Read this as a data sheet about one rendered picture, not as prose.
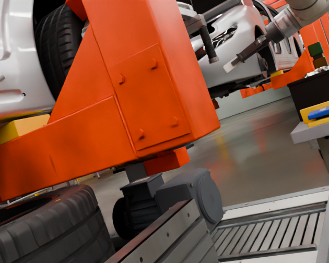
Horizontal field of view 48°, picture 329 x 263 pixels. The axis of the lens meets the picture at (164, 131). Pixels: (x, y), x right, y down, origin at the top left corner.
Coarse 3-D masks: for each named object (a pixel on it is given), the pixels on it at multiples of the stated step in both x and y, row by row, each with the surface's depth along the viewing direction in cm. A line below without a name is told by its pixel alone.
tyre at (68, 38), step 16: (48, 16) 139; (64, 16) 127; (48, 32) 130; (64, 32) 124; (80, 32) 129; (48, 48) 127; (64, 48) 123; (48, 64) 127; (64, 64) 123; (48, 80) 127; (64, 80) 124
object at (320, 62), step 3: (321, 57) 119; (324, 57) 119; (315, 60) 120; (318, 60) 120; (321, 60) 119; (324, 60) 119; (315, 63) 120; (318, 63) 120; (321, 63) 119; (324, 63) 119; (327, 63) 121; (315, 66) 120; (318, 66) 120; (321, 66) 120
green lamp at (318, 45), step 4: (312, 44) 120; (316, 44) 119; (320, 44) 119; (308, 48) 120; (312, 48) 120; (316, 48) 119; (320, 48) 119; (312, 52) 120; (316, 52) 119; (320, 52) 119; (312, 56) 120
